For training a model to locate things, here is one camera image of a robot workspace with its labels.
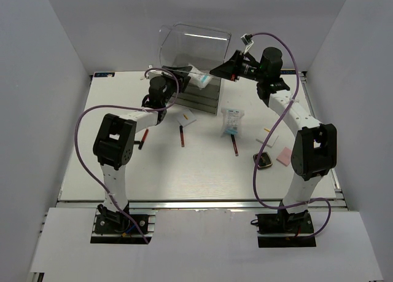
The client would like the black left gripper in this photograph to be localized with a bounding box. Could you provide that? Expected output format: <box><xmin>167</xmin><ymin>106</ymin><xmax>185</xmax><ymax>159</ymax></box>
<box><xmin>161</xmin><ymin>66</ymin><xmax>192</xmax><ymax>106</ymax></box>

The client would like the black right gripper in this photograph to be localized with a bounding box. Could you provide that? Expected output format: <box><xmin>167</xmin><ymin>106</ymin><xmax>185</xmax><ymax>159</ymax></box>
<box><xmin>210</xmin><ymin>50</ymin><xmax>266</xmax><ymax>82</ymax></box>

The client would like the white blue sachet packet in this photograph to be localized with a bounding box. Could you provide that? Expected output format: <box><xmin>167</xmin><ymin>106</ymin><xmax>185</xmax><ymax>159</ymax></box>
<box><xmin>189</xmin><ymin>65</ymin><xmax>213</xmax><ymax>89</ymax></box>
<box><xmin>220</xmin><ymin>108</ymin><xmax>244</xmax><ymax>137</ymax></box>

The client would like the clear acrylic makeup organizer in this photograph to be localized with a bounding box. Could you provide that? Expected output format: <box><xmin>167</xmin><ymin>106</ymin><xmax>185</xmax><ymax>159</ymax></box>
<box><xmin>158</xmin><ymin>23</ymin><xmax>232</xmax><ymax>115</ymax></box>

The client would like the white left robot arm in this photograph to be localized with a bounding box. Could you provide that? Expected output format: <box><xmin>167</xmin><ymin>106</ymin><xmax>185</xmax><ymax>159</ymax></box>
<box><xmin>93</xmin><ymin>65</ymin><xmax>192</xmax><ymax>232</ymax></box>

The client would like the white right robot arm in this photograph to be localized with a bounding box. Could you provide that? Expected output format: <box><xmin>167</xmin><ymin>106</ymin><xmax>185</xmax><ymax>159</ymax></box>
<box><xmin>209</xmin><ymin>47</ymin><xmax>337</xmax><ymax>232</ymax></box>

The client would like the white pad with yellow stick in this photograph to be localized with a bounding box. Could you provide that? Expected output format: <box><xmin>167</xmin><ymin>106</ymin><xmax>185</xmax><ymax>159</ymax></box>
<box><xmin>176</xmin><ymin>109</ymin><xmax>197</xmax><ymax>127</ymax></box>

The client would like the red lip gloss centre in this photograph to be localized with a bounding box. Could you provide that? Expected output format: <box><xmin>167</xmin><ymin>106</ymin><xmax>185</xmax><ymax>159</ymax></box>
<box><xmin>179</xmin><ymin>125</ymin><xmax>185</xmax><ymax>147</ymax></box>

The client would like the blue table corner label right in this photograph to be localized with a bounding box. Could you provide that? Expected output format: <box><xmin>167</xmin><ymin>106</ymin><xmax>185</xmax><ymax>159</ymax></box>
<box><xmin>281</xmin><ymin>69</ymin><xmax>297</xmax><ymax>75</ymax></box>

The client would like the blue table corner label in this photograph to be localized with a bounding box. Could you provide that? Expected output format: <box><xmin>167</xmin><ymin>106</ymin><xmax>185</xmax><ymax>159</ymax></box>
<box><xmin>281</xmin><ymin>69</ymin><xmax>297</xmax><ymax>75</ymax></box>
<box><xmin>93</xmin><ymin>72</ymin><xmax>115</xmax><ymax>78</ymax></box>

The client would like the blue table corner label left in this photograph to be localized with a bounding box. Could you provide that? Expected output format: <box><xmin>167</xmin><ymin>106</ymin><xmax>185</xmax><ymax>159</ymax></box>
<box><xmin>93</xmin><ymin>72</ymin><xmax>115</xmax><ymax>78</ymax></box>

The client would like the red lip gloss left upright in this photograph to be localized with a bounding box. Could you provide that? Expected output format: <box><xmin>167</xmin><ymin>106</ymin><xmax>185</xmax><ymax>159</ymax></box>
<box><xmin>138</xmin><ymin>128</ymin><xmax>149</xmax><ymax>150</ymax></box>

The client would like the white pad right yellow stick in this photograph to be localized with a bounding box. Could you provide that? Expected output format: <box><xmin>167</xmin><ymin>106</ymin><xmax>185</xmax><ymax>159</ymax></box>
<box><xmin>256</xmin><ymin>128</ymin><xmax>279</xmax><ymax>148</ymax></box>

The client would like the black gold compact case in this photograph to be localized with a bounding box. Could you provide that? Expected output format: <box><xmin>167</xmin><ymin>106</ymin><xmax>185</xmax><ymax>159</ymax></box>
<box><xmin>253</xmin><ymin>152</ymin><xmax>273</xmax><ymax>170</ymax></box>

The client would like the pink sticky pad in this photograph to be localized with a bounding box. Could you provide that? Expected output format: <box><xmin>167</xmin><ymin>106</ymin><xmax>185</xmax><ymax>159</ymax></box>
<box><xmin>276</xmin><ymin>147</ymin><xmax>292</xmax><ymax>166</ymax></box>

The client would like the aluminium front rail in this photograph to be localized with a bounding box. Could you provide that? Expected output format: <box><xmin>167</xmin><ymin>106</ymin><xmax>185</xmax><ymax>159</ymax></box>
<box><xmin>56</xmin><ymin>199</ymin><xmax>348</xmax><ymax>210</ymax></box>

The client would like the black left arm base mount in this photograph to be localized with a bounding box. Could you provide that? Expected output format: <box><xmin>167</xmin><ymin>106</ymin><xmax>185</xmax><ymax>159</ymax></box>
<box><xmin>90</xmin><ymin>205</ymin><xmax>155</xmax><ymax>245</ymax></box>

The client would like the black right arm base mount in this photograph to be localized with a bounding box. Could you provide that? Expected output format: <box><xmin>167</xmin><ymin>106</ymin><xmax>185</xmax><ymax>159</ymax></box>
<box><xmin>250</xmin><ymin>210</ymin><xmax>316</xmax><ymax>248</ymax></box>

